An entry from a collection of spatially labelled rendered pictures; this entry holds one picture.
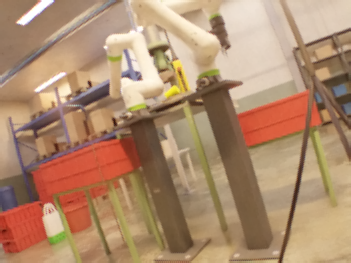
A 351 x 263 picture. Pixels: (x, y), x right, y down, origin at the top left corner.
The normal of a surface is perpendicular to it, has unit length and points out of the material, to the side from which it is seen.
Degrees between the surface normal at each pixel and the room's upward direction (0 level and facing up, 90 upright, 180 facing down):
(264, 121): 90
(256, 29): 90
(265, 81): 90
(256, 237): 90
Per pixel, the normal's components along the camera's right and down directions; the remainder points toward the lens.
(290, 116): -0.38, 0.07
